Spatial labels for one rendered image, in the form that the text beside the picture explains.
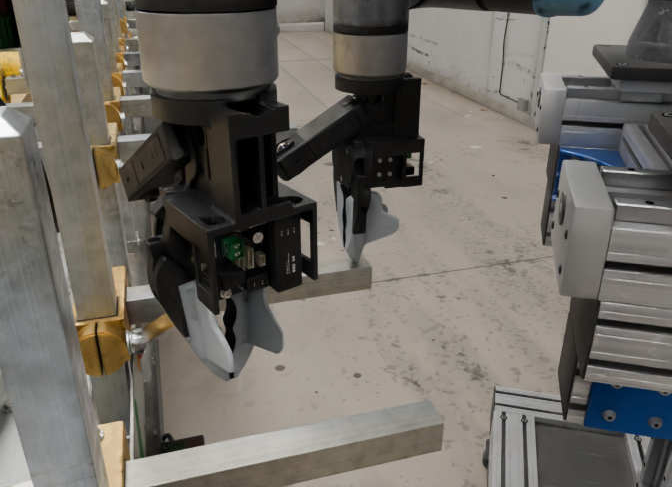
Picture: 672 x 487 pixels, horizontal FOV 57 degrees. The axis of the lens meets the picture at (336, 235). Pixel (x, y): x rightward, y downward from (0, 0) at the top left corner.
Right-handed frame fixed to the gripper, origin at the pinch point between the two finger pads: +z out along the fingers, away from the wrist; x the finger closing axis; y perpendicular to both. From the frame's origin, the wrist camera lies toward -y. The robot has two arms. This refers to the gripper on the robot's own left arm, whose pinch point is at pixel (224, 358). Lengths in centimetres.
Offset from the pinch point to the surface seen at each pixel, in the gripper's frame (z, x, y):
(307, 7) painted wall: 59, 529, -773
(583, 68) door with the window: 43, 341, -190
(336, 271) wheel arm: 6.4, 21.5, -15.3
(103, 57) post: -11, 14, -67
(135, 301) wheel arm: 6.6, 0.8, -22.8
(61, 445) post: -1.3, -12.1, 3.6
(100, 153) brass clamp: -4.3, 4.6, -40.7
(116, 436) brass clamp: 6.4, -7.5, -4.2
